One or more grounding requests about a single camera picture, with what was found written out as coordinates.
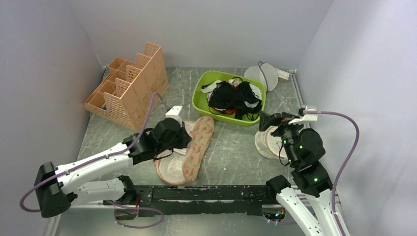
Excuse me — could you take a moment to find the black bra in bin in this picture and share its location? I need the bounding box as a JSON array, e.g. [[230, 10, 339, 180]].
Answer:
[[234, 107, 260, 121]]

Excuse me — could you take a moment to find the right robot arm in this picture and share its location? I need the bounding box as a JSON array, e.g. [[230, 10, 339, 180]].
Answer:
[[259, 108, 349, 236]]

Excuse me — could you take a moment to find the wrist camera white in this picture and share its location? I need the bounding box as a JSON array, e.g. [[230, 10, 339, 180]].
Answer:
[[165, 105, 183, 127], [288, 105, 318, 125]]

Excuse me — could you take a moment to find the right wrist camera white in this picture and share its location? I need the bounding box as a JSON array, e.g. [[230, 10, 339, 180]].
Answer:
[[288, 105, 318, 125]]

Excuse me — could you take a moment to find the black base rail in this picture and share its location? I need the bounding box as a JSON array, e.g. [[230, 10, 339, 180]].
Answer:
[[118, 185, 278, 217]]

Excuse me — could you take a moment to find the white round laundry bag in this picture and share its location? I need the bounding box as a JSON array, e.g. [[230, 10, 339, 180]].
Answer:
[[244, 61, 279, 92]]

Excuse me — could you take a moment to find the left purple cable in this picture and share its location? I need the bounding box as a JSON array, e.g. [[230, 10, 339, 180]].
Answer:
[[19, 92, 170, 213]]

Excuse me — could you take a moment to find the peach plastic file organizer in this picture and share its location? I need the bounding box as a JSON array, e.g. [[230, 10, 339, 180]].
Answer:
[[83, 43, 169, 130]]

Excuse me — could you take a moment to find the white crumpled bra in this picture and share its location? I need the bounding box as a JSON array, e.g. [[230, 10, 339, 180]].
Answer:
[[228, 77, 262, 108]]

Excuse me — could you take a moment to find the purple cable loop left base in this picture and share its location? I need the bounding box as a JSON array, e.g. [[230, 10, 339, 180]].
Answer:
[[104, 200, 165, 229]]

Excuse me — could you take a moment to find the small white label box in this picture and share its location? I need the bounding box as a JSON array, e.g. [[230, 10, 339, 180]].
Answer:
[[275, 69, 290, 81]]

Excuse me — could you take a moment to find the floral mesh laundry bag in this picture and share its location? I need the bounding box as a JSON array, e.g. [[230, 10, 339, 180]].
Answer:
[[154, 116, 215, 185]]

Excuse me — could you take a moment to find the green plastic bin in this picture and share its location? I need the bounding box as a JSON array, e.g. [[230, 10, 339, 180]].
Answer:
[[191, 70, 267, 126]]

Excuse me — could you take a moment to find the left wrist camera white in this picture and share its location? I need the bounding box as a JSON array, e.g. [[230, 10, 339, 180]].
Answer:
[[165, 105, 183, 127]]

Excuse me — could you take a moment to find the white bra black trim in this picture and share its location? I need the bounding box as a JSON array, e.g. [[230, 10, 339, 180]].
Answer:
[[201, 80, 224, 95]]

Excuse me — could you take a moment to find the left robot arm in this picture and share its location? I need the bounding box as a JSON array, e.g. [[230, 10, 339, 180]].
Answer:
[[35, 118, 192, 218]]

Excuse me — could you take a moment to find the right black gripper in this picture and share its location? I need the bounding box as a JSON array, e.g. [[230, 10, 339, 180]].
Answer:
[[259, 110, 308, 165]]

